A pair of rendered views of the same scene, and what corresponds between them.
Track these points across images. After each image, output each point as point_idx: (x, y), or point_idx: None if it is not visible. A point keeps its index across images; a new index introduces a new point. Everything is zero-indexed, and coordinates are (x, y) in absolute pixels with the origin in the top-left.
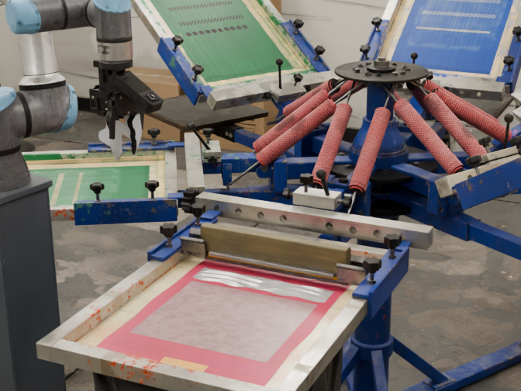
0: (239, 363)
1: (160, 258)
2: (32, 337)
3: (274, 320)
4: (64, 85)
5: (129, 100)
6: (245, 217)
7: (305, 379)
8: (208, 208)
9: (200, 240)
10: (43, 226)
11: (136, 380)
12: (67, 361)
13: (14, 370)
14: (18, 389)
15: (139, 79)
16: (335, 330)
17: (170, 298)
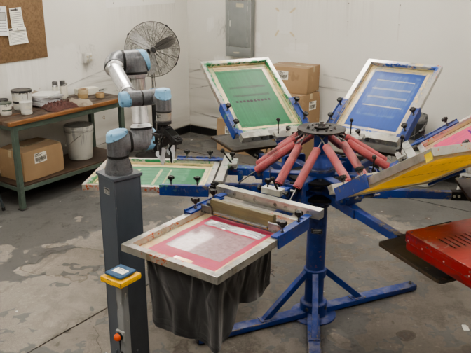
0: (207, 261)
1: (189, 213)
2: None
3: (231, 245)
4: (151, 129)
5: (168, 139)
6: (237, 197)
7: (230, 269)
8: (221, 191)
9: (209, 206)
10: (137, 193)
11: (160, 263)
12: (132, 253)
13: (119, 259)
14: None
15: (174, 129)
16: (254, 251)
17: (189, 231)
